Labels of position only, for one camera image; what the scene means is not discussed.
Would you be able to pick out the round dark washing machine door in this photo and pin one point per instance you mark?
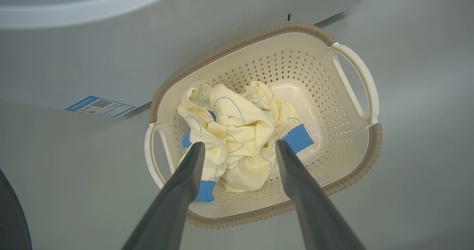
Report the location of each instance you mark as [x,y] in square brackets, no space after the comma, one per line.
[11,220]

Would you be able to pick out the blue energy label sticker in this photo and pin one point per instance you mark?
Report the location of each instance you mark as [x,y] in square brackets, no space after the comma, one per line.
[100,106]

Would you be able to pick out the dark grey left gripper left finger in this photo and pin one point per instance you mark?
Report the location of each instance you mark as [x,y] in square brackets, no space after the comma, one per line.
[174,202]

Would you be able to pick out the white front-load washing machine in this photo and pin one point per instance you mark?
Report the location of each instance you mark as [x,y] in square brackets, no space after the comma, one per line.
[148,57]

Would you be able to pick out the cream perforated laundry basket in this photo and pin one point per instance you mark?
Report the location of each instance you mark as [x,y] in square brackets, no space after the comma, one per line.
[333,105]

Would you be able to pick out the pale yellow garment blue cuffs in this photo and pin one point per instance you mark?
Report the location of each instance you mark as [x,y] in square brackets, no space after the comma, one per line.
[240,131]

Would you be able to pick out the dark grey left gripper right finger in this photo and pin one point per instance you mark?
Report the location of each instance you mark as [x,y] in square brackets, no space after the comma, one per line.
[311,202]

